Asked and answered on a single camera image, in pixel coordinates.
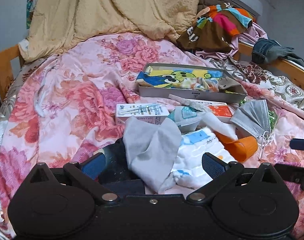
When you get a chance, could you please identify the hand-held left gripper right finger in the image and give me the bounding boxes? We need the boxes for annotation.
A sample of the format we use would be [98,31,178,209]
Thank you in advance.
[186,152,280,203]

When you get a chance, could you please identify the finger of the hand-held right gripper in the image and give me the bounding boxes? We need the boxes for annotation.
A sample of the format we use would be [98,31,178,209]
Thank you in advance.
[274,163,304,191]
[290,138,304,152]

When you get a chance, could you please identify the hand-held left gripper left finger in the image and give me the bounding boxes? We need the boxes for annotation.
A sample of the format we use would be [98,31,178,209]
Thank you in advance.
[30,152,118,203]

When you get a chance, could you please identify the white quilted cloth blue print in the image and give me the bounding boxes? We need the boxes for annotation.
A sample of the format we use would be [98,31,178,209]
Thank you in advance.
[170,126,239,188]

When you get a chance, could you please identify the dark cloth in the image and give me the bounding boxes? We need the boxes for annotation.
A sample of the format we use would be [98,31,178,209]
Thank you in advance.
[96,137,145,196]

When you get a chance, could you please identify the orange strap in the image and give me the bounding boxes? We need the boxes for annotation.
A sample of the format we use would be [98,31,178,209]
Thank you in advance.
[214,129,259,163]

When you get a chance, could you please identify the white gauze cloth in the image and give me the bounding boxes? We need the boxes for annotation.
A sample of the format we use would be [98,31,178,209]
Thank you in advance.
[199,111,239,141]

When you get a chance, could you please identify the grey cloth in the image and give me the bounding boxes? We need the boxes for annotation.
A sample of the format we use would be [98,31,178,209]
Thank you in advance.
[122,116,182,193]

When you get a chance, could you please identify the grey face mask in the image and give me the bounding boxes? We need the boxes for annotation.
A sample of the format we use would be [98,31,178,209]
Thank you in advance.
[229,99,273,161]

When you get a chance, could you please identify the grey cardboard box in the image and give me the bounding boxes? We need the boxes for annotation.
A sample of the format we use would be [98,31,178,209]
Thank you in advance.
[136,62,248,104]

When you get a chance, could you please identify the cartoon print towel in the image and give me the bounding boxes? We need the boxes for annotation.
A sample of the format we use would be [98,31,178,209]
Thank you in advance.
[138,67,224,90]

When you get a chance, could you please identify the orange and white carton box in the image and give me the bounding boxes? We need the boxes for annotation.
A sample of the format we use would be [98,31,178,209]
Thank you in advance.
[168,94,236,125]

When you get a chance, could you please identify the teal and white packet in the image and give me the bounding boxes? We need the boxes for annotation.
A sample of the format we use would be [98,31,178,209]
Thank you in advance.
[166,105,205,132]

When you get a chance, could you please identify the pink floral blanket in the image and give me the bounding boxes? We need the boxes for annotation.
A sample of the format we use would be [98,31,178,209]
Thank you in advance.
[0,31,304,240]

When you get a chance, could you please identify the orange and blue patterned cloth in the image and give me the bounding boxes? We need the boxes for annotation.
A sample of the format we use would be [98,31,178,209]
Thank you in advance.
[185,76,227,92]

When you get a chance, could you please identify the blue denim jeans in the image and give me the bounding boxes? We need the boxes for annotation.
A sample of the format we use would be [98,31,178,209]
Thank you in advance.
[251,37,304,68]

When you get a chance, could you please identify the pink satin cloth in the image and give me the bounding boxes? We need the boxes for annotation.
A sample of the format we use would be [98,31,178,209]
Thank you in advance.
[196,21,270,61]

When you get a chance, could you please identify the brown multicoloured striped cloth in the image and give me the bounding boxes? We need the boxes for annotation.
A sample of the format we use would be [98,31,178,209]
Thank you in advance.
[176,3,254,52]

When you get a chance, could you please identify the yellow textured blanket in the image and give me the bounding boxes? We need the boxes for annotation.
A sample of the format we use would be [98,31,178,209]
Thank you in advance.
[18,0,201,63]

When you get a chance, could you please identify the wooden bed frame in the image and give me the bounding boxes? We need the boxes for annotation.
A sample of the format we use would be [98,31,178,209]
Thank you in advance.
[0,41,304,101]

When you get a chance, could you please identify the teal wall poster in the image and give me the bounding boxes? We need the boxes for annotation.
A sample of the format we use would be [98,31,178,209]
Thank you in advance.
[25,0,41,30]

